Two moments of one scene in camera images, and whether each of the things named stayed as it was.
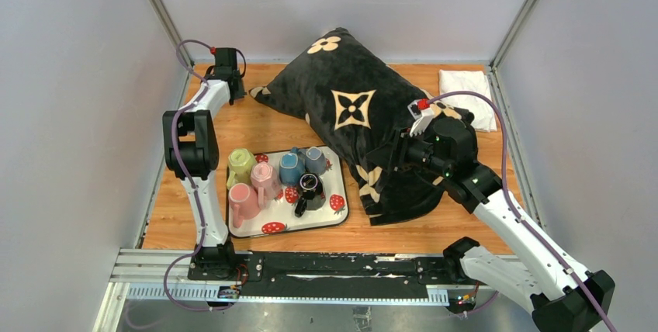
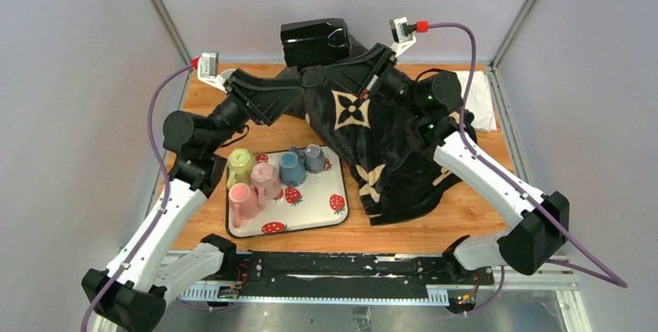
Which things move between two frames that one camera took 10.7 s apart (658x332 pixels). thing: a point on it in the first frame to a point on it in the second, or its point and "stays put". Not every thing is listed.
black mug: [311, 193] to [315, 41]
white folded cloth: [455, 81] stays put
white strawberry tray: [278, 215] stays put
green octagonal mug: [241, 162] stays put
